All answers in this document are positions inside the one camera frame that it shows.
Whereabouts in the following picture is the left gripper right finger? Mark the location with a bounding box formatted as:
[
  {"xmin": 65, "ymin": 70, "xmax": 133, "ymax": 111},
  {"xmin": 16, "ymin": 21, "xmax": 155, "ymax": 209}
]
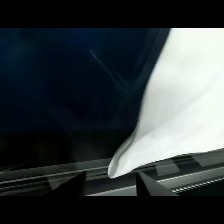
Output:
[{"xmin": 135, "ymin": 170, "xmax": 178, "ymax": 197}]

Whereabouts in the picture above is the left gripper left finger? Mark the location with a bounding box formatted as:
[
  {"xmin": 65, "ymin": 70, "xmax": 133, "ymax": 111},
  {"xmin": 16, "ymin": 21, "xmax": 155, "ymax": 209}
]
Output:
[{"xmin": 49, "ymin": 170, "xmax": 89, "ymax": 197}]

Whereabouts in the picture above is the white T-shirt green print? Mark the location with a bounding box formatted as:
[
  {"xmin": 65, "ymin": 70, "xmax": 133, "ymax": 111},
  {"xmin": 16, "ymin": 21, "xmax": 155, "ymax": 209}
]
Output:
[{"xmin": 107, "ymin": 28, "xmax": 224, "ymax": 179}]

